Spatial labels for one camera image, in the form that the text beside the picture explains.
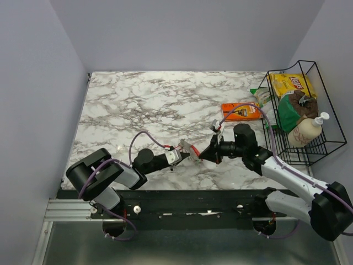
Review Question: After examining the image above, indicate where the black wire rack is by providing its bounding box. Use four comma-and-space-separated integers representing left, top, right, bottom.
259, 60, 347, 166

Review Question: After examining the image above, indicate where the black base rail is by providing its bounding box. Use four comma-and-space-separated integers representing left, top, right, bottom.
90, 189, 287, 231

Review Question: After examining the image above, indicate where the brown crumpled bag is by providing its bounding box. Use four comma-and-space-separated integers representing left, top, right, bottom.
290, 90, 318, 119

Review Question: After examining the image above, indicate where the orange razor box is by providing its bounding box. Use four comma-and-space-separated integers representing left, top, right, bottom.
221, 102, 263, 121

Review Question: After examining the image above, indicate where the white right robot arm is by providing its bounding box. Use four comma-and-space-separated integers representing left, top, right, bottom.
199, 120, 352, 241

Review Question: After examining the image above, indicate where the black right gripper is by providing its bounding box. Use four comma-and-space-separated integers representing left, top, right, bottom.
199, 132, 245, 164

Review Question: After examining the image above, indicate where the white green snack bag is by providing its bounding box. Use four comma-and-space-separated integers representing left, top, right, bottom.
249, 88, 278, 129

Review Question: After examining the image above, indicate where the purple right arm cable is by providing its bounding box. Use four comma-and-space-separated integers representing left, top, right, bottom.
216, 103, 353, 240

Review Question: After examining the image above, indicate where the cream lotion pump bottle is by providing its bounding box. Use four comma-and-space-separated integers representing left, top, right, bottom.
288, 112, 330, 148

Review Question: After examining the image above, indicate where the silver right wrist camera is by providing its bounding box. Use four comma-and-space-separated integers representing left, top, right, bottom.
210, 119, 224, 144

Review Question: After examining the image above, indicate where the red handled steel key organizer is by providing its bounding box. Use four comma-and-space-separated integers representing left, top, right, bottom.
178, 139, 201, 165

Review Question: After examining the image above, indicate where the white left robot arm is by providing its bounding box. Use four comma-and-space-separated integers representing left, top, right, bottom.
66, 148, 190, 218

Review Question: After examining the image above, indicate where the yellow chips bag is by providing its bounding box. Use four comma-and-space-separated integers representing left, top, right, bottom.
267, 73, 317, 99

